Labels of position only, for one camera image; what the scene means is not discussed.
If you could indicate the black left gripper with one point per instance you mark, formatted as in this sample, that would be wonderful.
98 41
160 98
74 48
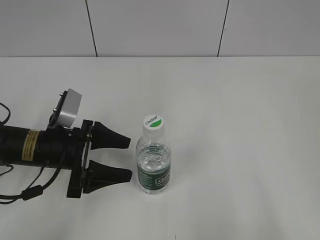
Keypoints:
62 148

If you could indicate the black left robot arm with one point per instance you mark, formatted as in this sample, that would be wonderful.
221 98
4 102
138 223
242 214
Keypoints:
19 146

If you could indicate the clear cestbon water bottle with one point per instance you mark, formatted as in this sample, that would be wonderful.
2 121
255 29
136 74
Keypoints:
153 157

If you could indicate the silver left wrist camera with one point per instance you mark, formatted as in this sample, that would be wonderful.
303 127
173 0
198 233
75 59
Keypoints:
65 113

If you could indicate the white green bottle cap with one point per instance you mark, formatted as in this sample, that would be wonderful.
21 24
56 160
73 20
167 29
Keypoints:
153 123

